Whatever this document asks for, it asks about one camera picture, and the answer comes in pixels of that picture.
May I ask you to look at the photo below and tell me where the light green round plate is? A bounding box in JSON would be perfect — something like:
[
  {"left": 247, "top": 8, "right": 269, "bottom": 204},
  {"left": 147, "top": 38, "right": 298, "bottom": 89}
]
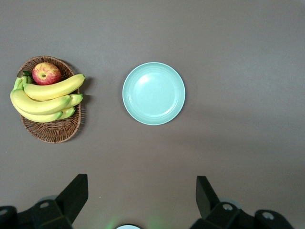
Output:
[{"left": 122, "top": 62, "right": 186, "bottom": 126}]

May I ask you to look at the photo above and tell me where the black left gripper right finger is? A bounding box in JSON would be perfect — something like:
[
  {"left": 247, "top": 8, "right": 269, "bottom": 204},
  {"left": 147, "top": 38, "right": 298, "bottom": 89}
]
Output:
[{"left": 190, "top": 176, "right": 295, "bottom": 229}]

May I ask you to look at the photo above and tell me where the yellow banana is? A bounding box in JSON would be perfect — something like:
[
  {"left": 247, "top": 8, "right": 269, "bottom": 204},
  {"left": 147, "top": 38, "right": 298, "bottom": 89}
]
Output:
[
  {"left": 10, "top": 78, "right": 72, "bottom": 116},
  {"left": 13, "top": 102, "right": 64, "bottom": 123},
  {"left": 23, "top": 73, "right": 86, "bottom": 101},
  {"left": 57, "top": 106, "right": 76, "bottom": 120},
  {"left": 64, "top": 93, "right": 84, "bottom": 108}
]

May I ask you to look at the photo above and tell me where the brown table cover cloth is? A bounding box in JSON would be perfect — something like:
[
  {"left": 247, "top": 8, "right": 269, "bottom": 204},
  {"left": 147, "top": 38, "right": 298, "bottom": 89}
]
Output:
[{"left": 0, "top": 0, "right": 305, "bottom": 229}]

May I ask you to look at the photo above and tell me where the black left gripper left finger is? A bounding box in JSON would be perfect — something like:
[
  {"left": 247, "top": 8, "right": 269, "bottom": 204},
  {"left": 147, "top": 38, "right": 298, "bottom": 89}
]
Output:
[{"left": 0, "top": 173, "right": 89, "bottom": 229}]

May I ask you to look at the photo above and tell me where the red yellow apple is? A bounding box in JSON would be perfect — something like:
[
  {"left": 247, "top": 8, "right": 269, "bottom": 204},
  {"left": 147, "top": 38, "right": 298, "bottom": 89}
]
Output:
[{"left": 32, "top": 62, "right": 62, "bottom": 86}]

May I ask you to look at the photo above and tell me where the brown wicker basket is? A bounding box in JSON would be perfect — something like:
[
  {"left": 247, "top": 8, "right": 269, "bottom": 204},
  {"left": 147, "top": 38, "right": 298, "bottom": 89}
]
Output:
[{"left": 16, "top": 55, "right": 87, "bottom": 144}]

